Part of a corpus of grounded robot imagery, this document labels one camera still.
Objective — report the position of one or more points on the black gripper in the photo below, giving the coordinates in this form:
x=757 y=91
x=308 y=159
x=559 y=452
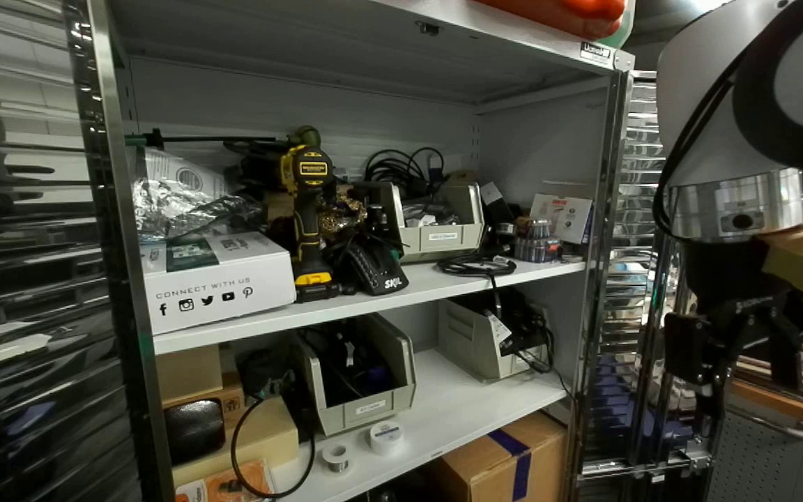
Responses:
x=727 y=274

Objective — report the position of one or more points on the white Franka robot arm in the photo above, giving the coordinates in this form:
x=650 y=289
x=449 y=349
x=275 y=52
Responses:
x=727 y=122

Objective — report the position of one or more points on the cardboard box with blue tape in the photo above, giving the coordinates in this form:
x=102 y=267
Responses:
x=501 y=465

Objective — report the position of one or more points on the white cardboard box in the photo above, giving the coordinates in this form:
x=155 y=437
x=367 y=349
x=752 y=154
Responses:
x=222 y=281

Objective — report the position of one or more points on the small brown cardboard box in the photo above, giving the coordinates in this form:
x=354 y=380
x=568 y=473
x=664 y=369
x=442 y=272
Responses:
x=190 y=373

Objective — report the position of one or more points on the metal server rack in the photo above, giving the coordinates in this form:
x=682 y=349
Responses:
x=20 y=281
x=642 y=281

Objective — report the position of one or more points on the black mesh panel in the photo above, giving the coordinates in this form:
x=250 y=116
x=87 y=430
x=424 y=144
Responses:
x=768 y=462

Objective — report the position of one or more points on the white printed carton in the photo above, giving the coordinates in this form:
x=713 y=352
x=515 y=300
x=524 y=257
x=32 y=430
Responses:
x=561 y=218

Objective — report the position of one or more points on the clear pack of batteries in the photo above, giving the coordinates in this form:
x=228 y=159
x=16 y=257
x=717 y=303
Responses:
x=537 y=242

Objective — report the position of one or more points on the black power adapter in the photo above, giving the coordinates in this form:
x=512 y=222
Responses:
x=502 y=238

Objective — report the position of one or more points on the orange plastic case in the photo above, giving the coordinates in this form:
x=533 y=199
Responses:
x=559 y=14

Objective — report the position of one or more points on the black battery charger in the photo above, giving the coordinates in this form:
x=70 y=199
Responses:
x=368 y=268

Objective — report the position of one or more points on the metal shelf unit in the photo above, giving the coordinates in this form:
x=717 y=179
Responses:
x=347 y=310

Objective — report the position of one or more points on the small white tape roll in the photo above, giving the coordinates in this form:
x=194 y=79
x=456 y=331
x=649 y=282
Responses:
x=336 y=456

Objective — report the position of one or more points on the black round device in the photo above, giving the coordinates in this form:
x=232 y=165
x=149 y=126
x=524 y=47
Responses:
x=194 y=430

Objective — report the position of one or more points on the black long rod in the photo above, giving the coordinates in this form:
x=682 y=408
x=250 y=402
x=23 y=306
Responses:
x=197 y=140

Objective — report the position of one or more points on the crinkled plastic bag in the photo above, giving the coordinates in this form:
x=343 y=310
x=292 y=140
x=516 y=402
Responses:
x=173 y=196

